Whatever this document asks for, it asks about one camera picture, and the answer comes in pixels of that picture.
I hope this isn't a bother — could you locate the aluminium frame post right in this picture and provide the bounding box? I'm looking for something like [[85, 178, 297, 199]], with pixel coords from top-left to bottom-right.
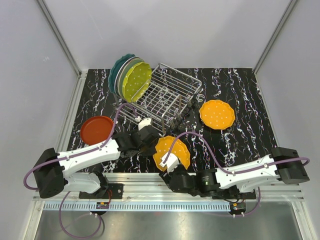
[[253, 0, 300, 75]]

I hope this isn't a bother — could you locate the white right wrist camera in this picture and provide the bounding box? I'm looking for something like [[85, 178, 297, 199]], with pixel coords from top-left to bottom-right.
[[159, 153, 180, 173]]

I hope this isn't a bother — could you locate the white plate green rim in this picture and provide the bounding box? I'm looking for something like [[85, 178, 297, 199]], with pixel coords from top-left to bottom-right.
[[114, 56, 138, 96]]

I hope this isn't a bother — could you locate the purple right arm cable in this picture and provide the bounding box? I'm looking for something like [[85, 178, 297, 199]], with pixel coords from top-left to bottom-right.
[[166, 131, 311, 216]]

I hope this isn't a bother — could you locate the teal scalloped plate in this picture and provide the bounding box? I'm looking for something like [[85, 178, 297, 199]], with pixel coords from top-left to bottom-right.
[[108, 53, 136, 94]]

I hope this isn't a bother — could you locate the lime green dotted plate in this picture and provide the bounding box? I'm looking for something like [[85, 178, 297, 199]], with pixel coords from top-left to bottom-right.
[[122, 61, 152, 103]]

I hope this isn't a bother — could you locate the small circuit board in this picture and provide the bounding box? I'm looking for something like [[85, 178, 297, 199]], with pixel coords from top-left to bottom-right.
[[231, 202, 247, 212], [96, 202, 110, 209]]

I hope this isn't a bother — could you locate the right small circuit board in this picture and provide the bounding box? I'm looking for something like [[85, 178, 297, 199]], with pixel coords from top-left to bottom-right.
[[231, 202, 247, 212]]

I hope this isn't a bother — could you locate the aluminium frame rail left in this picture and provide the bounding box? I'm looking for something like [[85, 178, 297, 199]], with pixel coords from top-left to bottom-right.
[[35, 0, 82, 105]]

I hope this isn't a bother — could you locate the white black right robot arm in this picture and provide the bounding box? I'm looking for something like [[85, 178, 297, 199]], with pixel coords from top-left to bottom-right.
[[160, 147, 310, 199]]

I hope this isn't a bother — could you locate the orange dotted scalloped plate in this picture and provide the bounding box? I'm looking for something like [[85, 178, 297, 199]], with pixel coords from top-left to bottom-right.
[[152, 136, 191, 172]]

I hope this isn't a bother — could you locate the silver wire dish rack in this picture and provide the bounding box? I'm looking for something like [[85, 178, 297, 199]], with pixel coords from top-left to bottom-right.
[[119, 63, 202, 137]]

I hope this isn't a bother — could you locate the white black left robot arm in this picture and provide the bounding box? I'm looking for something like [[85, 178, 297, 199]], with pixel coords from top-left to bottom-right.
[[33, 125, 160, 199]]

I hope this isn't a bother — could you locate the aluminium front mounting rail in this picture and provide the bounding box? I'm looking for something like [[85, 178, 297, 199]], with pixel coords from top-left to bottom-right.
[[32, 173, 304, 212]]

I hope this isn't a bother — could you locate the orange round plastic plate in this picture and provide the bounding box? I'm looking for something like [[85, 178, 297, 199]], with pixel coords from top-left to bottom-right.
[[80, 116, 114, 146]]

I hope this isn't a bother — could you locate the left small circuit board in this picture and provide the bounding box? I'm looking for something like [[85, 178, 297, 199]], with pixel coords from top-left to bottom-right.
[[96, 202, 110, 209]]

